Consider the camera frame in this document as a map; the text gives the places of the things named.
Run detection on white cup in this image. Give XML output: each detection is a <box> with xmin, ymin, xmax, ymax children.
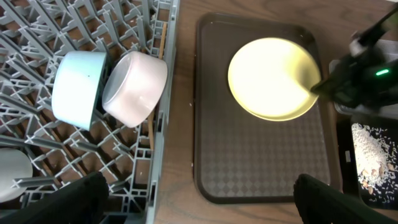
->
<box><xmin>1</xmin><ymin>148</ymin><xmax>33</xmax><ymax>203</ymax></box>

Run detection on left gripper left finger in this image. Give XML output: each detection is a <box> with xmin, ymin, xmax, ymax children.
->
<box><xmin>1</xmin><ymin>172</ymin><xmax>109</xmax><ymax>224</ymax></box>

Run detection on light blue bowl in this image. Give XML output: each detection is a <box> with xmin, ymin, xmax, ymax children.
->
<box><xmin>51</xmin><ymin>51</ymin><xmax>107</xmax><ymax>131</ymax></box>

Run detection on grey plastic dishwasher rack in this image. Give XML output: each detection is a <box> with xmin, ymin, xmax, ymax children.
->
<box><xmin>1</xmin><ymin>0</ymin><xmax>180</xmax><ymax>223</ymax></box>

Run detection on spilled rice food scraps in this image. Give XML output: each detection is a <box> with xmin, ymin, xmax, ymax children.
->
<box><xmin>351</xmin><ymin>123</ymin><xmax>397</xmax><ymax>203</ymax></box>

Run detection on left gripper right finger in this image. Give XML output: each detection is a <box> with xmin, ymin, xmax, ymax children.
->
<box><xmin>294</xmin><ymin>174</ymin><xmax>397</xmax><ymax>224</ymax></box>

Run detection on dark brown serving tray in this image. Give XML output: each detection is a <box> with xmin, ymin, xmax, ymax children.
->
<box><xmin>193</xmin><ymin>12</ymin><xmax>342</xmax><ymax>204</ymax></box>

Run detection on wooden chopstick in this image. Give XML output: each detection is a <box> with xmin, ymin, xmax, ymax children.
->
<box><xmin>147</xmin><ymin>111</ymin><xmax>155</xmax><ymax>150</ymax></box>
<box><xmin>159</xmin><ymin>22</ymin><xmax>167</xmax><ymax>60</ymax></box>

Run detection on clear plastic waste bin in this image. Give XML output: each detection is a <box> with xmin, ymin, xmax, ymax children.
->
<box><xmin>334</xmin><ymin>39</ymin><xmax>397</xmax><ymax>119</ymax></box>

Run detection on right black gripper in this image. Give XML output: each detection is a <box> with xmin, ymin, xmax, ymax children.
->
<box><xmin>310</xmin><ymin>53</ymin><xmax>397</xmax><ymax>109</ymax></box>

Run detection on yellow round plate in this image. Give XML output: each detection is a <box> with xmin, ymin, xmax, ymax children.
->
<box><xmin>228</xmin><ymin>37</ymin><xmax>322</xmax><ymax>121</ymax></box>

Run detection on black waste tray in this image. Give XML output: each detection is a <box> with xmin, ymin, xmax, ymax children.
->
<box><xmin>336</xmin><ymin>114</ymin><xmax>397</xmax><ymax>210</ymax></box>

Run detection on white bowl with food scraps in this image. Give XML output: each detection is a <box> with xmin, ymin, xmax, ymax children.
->
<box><xmin>102</xmin><ymin>51</ymin><xmax>168</xmax><ymax>128</ymax></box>

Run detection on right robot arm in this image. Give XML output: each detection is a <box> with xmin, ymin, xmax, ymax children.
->
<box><xmin>310</xmin><ymin>5</ymin><xmax>397</xmax><ymax>108</ymax></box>

